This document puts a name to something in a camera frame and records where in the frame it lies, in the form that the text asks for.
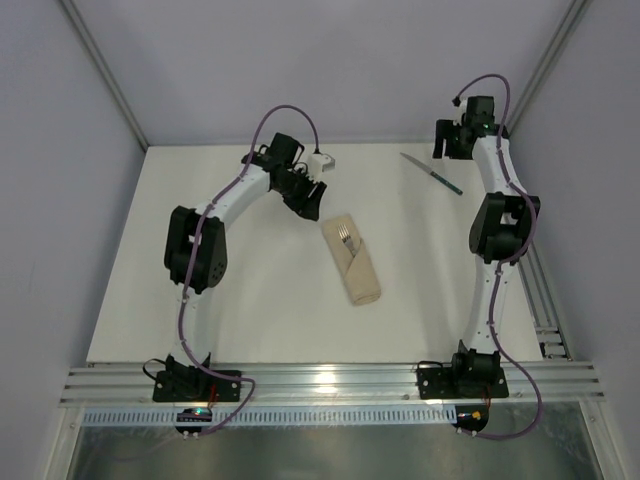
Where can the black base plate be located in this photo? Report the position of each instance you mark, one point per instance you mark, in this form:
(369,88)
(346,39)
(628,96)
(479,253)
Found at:
(175,382)
(442,382)

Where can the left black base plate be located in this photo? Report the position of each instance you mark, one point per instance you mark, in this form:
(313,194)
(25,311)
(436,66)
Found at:
(175,382)

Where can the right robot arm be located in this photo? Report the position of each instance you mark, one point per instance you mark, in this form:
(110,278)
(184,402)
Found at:
(484,124)

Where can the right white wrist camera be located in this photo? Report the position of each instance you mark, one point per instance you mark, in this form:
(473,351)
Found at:
(462,114)

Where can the beige cloth napkin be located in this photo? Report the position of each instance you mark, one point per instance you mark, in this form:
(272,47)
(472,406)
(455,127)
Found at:
(358,274)

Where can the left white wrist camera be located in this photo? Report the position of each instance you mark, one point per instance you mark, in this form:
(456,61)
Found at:
(319,164)

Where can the aluminium frame post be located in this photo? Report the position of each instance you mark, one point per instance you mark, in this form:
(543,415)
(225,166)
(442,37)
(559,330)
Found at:
(563,32)
(96,57)

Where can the slotted grey cable duct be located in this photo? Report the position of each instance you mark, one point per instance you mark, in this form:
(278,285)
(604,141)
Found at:
(278,416)

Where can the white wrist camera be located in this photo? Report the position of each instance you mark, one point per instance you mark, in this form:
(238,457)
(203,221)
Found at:
(319,164)
(462,114)

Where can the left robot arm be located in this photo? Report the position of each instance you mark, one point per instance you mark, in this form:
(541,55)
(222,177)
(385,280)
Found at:
(196,248)

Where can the black controller board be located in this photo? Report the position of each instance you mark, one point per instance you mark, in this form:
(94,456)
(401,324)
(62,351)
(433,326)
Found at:
(193,422)
(471,419)

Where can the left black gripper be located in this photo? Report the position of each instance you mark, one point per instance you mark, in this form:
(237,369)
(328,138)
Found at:
(304,189)

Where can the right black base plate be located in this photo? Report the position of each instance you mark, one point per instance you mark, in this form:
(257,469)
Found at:
(442,382)

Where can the right aluminium frame post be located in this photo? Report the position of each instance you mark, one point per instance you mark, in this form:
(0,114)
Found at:
(563,32)

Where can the green handled fork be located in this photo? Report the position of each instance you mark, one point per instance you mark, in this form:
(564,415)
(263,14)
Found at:
(347,239)

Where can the left black controller board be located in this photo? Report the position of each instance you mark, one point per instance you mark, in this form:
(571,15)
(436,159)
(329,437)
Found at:
(193,422)

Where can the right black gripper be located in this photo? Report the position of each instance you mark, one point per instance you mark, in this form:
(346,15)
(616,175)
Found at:
(446,132)

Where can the right black controller board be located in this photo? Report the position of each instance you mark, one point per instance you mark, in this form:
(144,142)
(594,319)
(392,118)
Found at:
(471,419)

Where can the left aluminium frame post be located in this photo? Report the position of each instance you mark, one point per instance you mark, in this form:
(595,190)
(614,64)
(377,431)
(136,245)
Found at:
(96,57)

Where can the aluminium mounting rail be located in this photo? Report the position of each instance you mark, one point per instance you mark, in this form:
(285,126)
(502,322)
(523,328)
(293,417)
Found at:
(124,384)

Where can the right side aluminium rail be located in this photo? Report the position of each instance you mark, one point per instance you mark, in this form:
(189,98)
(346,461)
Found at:
(512,306)

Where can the green handled knife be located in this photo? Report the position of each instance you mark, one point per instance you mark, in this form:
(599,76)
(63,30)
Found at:
(431,172)

